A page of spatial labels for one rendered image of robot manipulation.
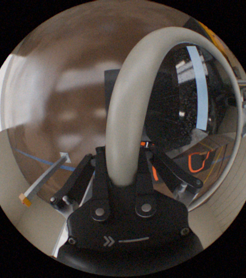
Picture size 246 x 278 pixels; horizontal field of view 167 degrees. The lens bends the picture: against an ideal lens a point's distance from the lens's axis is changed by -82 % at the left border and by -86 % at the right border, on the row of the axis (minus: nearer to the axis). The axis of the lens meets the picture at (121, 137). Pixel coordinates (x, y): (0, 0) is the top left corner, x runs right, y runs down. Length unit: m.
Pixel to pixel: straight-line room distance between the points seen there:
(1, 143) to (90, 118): 5.60
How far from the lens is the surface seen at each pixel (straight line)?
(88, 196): 0.84
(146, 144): 1.10
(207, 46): 0.25
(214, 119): 0.35
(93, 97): 1.12
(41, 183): 1.28
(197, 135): 0.34
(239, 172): 5.89
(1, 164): 6.18
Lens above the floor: 1.03
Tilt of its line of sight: 72 degrees down
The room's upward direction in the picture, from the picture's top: 172 degrees counter-clockwise
